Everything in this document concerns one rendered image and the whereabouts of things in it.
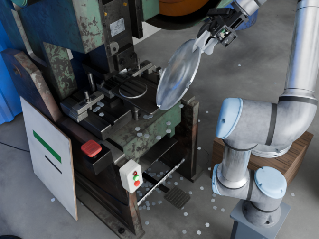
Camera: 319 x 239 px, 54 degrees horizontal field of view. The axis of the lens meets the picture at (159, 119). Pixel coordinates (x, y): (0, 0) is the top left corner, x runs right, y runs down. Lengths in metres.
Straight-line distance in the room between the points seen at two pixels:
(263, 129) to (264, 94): 1.83
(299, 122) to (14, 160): 1.94
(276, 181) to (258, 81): 1.66
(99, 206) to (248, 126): 1.27
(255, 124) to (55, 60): 0.94
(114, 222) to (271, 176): 0.97
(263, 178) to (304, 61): 0.49
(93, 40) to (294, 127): 0.71
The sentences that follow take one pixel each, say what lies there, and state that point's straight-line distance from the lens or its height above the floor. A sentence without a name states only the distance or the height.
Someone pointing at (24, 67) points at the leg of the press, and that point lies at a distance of 1.56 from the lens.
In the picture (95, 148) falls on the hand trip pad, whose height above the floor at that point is 0.76.
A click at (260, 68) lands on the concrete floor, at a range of 2.95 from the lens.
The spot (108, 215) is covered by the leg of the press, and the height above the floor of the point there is 0.03.
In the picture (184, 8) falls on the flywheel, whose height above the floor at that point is 1.03.
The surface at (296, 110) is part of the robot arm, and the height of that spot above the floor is 1.09.
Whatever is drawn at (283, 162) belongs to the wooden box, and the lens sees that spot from 1.73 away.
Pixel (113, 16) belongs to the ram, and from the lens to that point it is 1.25.
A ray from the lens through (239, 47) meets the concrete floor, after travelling 3.21.
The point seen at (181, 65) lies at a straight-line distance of 1.19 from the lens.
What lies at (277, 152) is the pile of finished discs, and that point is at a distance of 1.72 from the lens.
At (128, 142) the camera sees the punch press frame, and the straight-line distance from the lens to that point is 1.36.
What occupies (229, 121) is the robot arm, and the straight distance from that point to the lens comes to 0.84.
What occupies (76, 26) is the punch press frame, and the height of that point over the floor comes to 1.16.
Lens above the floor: 1.64
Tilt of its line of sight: 44 degrees down
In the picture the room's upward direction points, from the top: 4 degrees counter-clockwise
